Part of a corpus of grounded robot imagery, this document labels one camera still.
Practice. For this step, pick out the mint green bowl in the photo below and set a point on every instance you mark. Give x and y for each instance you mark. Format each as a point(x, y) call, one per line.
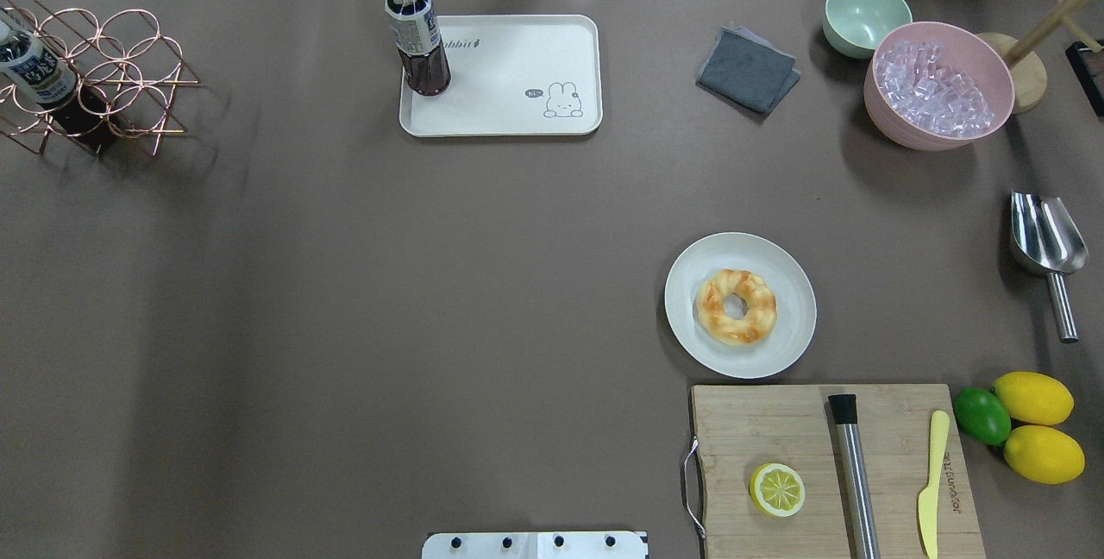
point(855, 28)

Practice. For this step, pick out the steel muddler black tip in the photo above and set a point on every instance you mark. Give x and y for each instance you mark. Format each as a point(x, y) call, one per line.
point(844, 412)

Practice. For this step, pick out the steel ice scoop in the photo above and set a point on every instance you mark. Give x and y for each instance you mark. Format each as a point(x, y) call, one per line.
point(1047, 243)

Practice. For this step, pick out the lower yellow lemon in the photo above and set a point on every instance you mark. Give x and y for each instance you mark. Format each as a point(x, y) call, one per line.
point(1045, 455)

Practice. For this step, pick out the yellow lemon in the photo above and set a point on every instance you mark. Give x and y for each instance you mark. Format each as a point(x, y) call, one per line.
point(1045, 455)
point(1035, 398)

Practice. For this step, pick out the bamboo cutting board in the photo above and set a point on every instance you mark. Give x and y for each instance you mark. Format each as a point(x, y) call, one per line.
point(739, 428)

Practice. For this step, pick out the copper wire bottle rack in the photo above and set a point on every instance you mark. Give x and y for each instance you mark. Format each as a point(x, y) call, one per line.
point(119, 80)

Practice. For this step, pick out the grey folded cloth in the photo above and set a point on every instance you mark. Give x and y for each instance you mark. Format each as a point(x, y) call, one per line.
point(747, 69)

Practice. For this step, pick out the cream rabbit tray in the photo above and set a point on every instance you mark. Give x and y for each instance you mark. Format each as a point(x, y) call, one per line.
point(513, 75)

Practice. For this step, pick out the yellow plastic knife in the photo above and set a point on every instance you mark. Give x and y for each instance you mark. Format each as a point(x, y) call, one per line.
point(928, 499)

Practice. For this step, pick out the lemon half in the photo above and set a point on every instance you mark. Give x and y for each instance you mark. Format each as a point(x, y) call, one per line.
point(777, 490)

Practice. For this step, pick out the tea bottle in rack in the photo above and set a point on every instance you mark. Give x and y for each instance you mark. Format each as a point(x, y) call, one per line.
point(44, 76)

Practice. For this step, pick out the dark tablet on table edge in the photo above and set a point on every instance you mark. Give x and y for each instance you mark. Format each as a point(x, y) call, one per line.
point(1088, 68)

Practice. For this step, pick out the wooden mug tree stand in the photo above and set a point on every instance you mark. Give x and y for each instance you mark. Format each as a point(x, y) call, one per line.
point(1019, 55)

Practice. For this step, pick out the twisted glazed donut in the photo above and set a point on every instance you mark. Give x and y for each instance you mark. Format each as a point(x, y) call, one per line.
point(737, 308)

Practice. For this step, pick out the green lime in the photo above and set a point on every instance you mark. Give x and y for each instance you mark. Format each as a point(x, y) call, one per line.
point(981, 415)

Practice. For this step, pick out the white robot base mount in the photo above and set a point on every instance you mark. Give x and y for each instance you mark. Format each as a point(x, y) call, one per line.
point(537, 544)

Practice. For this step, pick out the white round plate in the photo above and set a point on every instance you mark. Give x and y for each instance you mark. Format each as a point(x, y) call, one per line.
point(797, 307)

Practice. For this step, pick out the dark tea bottle on tray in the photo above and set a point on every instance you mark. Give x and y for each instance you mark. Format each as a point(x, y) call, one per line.
point(416, 33)

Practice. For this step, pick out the pink bowl of ice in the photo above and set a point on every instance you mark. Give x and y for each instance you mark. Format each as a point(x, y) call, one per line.
point(933, 86)

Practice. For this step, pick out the upper yellow lemon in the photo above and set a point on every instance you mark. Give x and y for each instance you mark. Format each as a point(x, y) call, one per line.
point(1035, 398)

